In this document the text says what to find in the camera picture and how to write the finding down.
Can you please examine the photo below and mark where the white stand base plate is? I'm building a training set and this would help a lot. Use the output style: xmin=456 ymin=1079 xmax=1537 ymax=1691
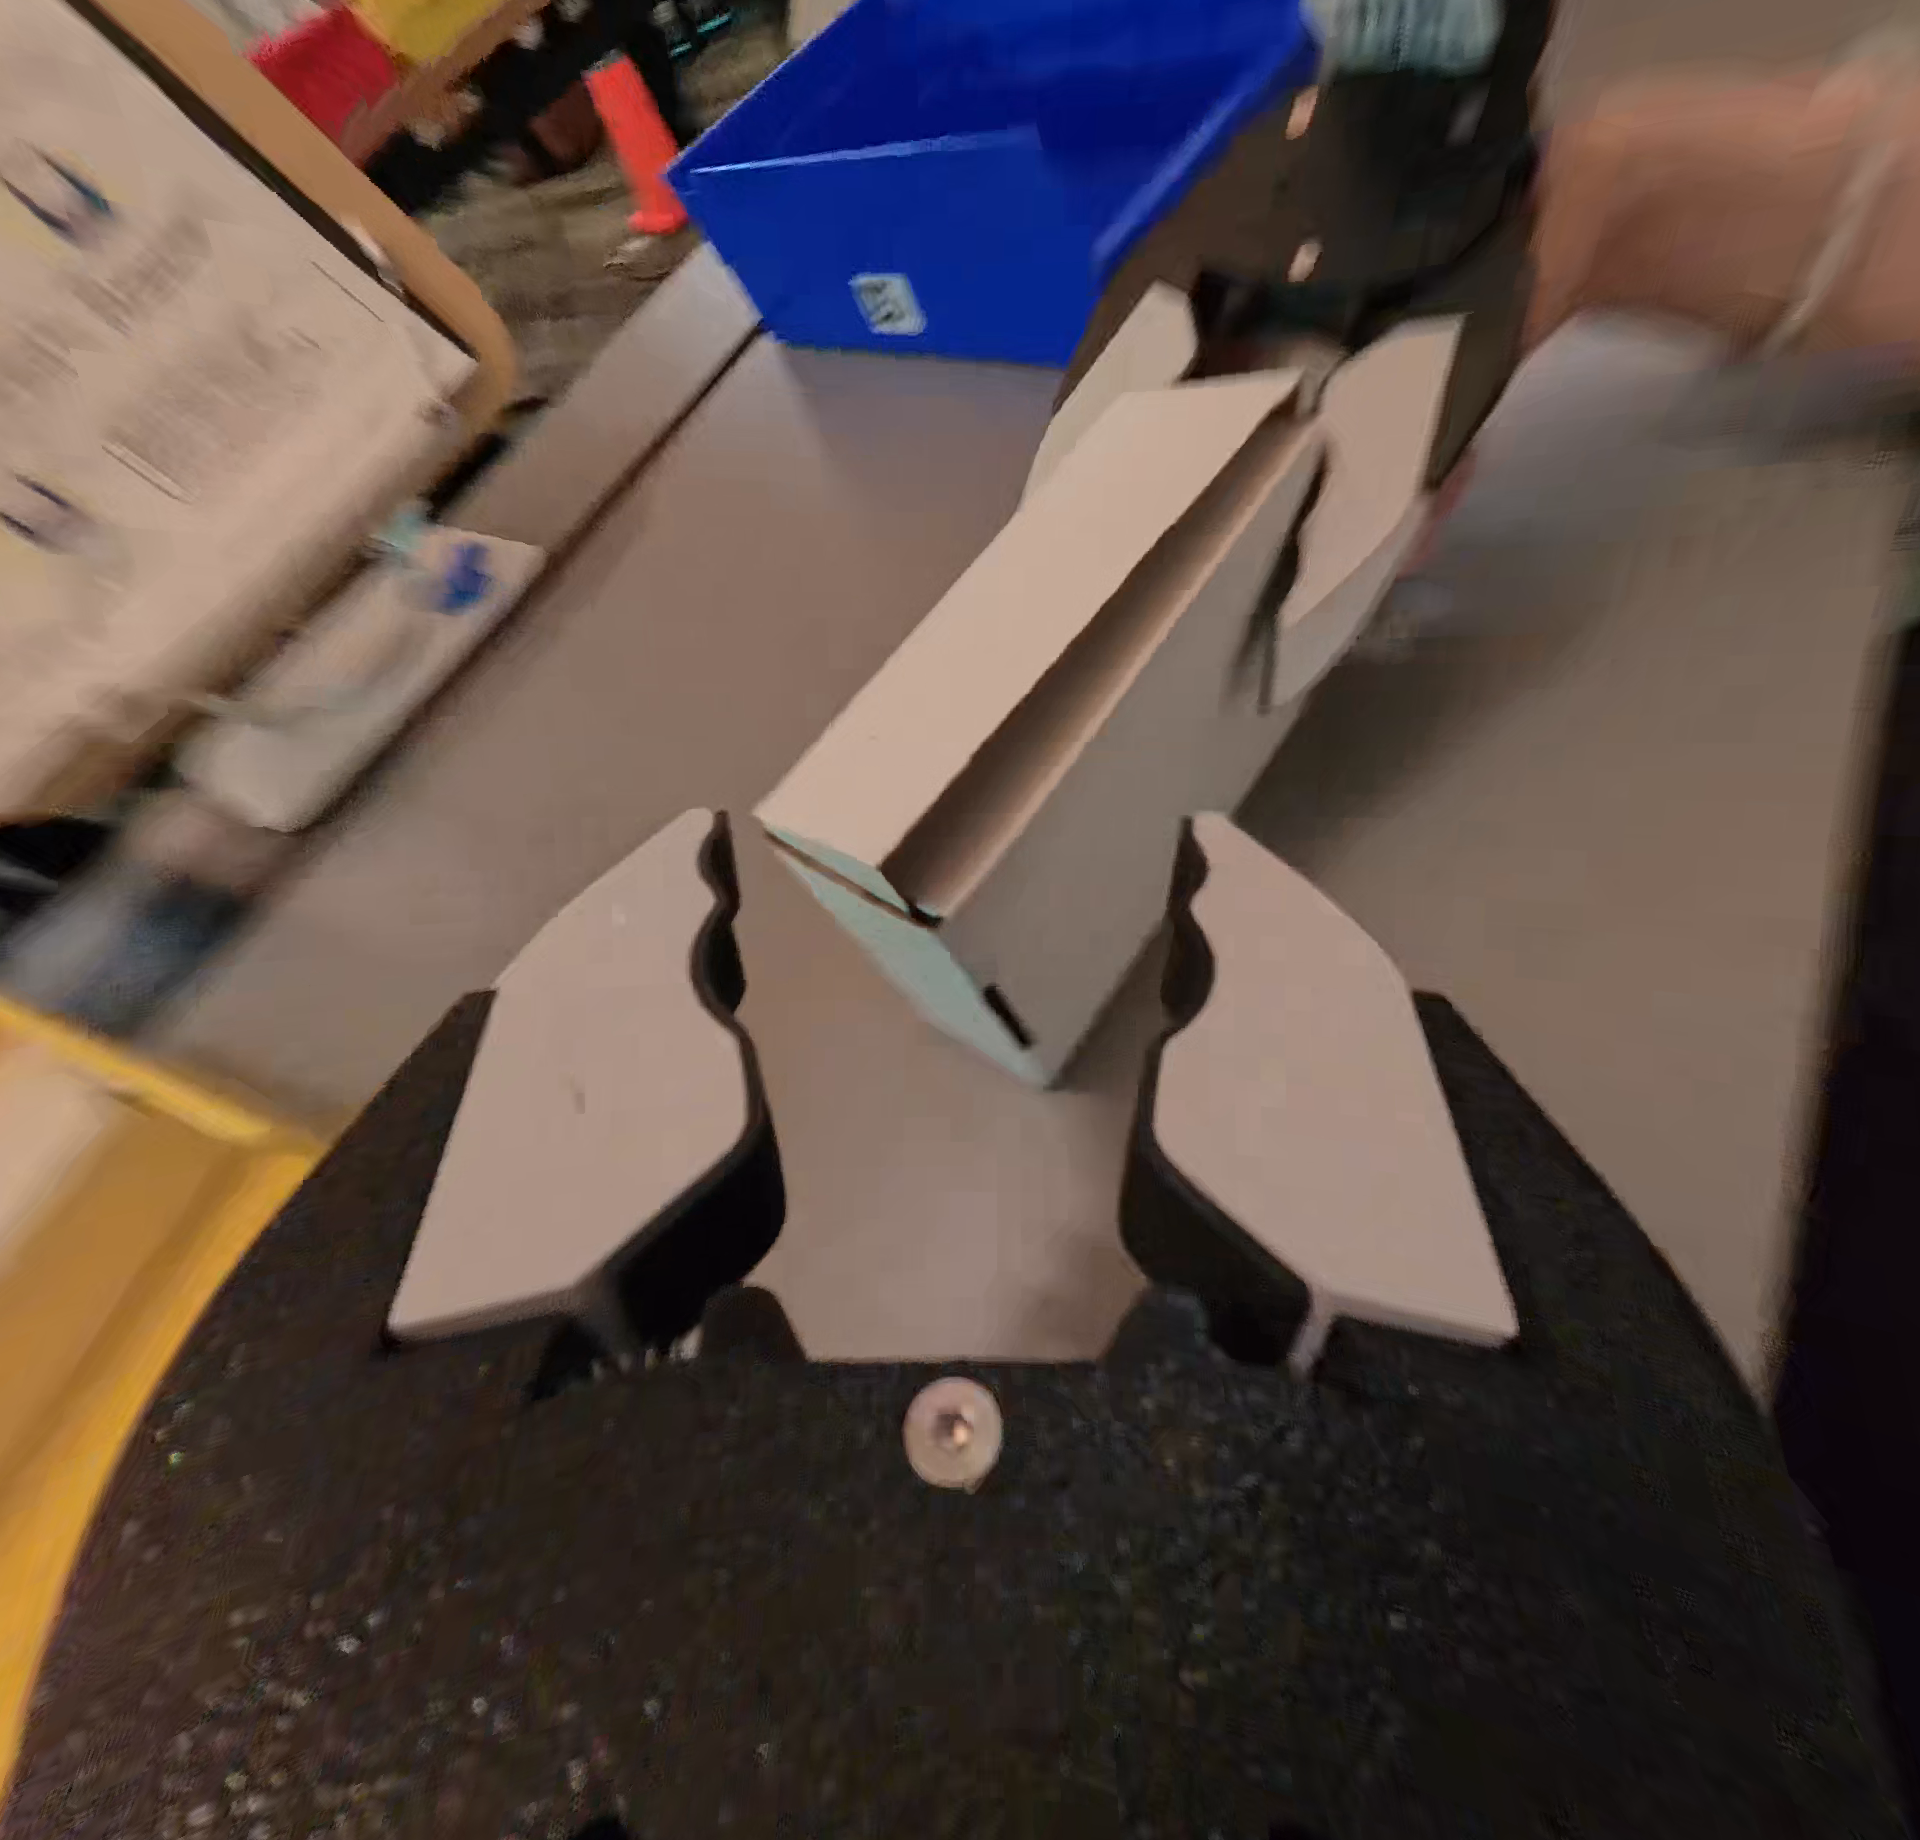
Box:
xmin=180 ymin=521 xmax=545 ymax=834

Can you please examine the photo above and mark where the orange traffic cone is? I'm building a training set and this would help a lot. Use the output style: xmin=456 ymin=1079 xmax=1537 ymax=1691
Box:
xmin=584 ymin=56 xmax=692 ymax=238

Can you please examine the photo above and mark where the person's right hand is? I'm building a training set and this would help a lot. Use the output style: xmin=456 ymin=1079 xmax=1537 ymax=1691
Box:
xmin=1521 ymin=71 xmax=1865 ymax=364

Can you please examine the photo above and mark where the white bracelet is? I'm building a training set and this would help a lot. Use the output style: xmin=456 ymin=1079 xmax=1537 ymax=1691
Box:
xmin=1769 ymin=115 xmax=1907 ymax=357

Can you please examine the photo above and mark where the blue plastic bin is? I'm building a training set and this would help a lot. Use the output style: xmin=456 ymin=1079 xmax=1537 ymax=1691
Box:
xmin=667 ymin=0 xmax=1322 ymax=369

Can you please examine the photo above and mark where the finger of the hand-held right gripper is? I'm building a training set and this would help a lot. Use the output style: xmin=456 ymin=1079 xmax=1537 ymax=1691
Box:
xmin=1027 ymin=281 xmax=1205 ymax=502
xmin=1245 ymin=313 xmax=1468 ymax=717

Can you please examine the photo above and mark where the red plastic bin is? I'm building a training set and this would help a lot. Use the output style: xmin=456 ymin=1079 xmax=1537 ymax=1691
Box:
xmin=246 ymin=7 xmax=409 ymax=147

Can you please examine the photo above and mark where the white cardboard mailer box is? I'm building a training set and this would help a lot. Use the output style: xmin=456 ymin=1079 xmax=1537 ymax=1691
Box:
xmin=754 ymin=366 xmax=1336 ymax=1089

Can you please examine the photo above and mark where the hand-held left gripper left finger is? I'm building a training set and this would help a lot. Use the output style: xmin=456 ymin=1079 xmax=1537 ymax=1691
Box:
xmin=388 ymin=808 xmax=785 ymax=1344

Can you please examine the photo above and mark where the wooden display board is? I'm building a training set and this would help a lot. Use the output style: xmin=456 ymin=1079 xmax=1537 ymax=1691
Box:
xmin=0 ymin=0 xmax=519 ymax=822

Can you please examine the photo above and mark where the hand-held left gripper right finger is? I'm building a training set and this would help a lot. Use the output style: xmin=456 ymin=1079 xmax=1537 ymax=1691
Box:
xmin=1125 ymin=812 xmax=1520 ymax=1378

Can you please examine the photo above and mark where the printed instruction sheet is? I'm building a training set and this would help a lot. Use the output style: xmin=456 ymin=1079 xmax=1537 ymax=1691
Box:
xmin=0 ymin=0 xmax=480 ymax=777

